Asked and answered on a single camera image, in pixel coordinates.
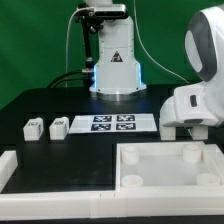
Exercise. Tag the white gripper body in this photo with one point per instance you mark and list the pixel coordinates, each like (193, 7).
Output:
(187, 108)

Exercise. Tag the white square tabletop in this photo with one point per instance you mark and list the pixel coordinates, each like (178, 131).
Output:
(165, 164)

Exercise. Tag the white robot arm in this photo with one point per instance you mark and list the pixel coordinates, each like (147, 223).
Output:
(118, 73)

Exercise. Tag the white sheet with tags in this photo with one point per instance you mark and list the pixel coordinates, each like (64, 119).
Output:
(113, 123)

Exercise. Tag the white U-shaped obstacle fence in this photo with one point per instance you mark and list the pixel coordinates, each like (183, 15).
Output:
(119, 202)

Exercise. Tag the black camera on stand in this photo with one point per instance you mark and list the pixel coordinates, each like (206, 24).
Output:
(92, 18)

